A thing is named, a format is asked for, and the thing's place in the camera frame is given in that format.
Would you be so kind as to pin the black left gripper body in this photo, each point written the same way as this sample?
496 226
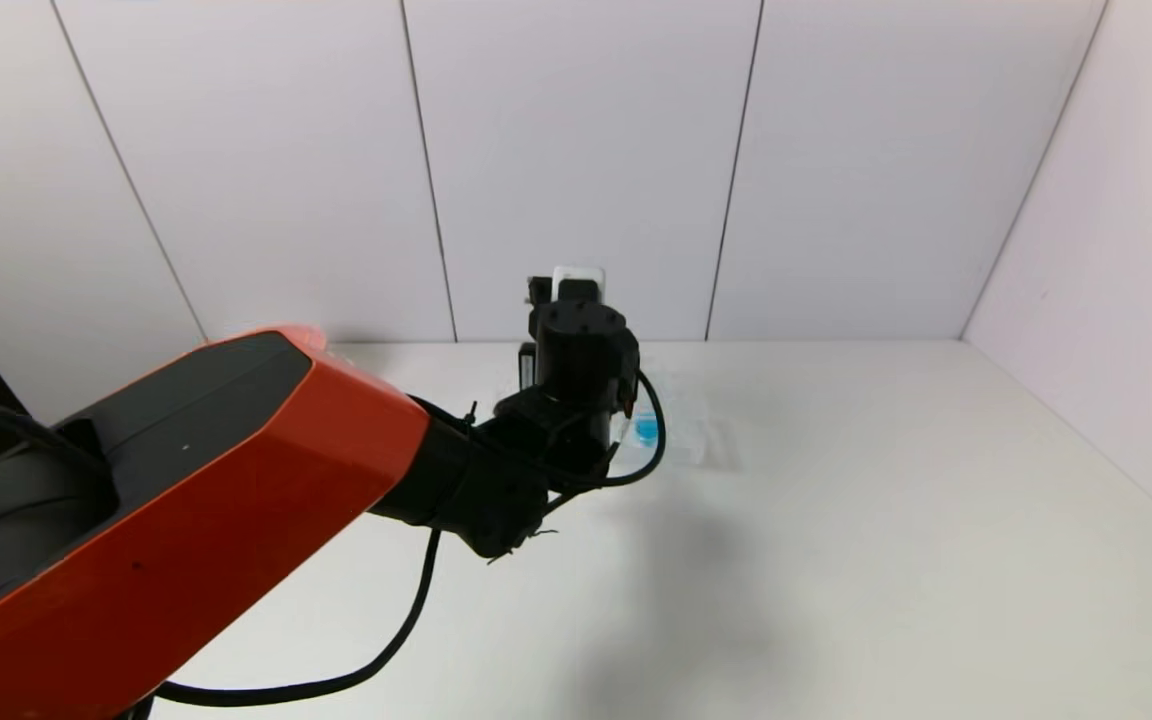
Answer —
527 366

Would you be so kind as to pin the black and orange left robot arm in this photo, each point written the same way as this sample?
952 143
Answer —
186 520

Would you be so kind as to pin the test tube with blue pigment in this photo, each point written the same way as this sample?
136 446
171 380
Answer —
647 430

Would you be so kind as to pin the clear plastic test tube rack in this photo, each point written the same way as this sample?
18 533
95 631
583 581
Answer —
696 440

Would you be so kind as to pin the pink bowl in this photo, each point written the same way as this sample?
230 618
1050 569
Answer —
304 333

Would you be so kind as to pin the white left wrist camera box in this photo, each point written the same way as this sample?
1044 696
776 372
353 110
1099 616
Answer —
578 282

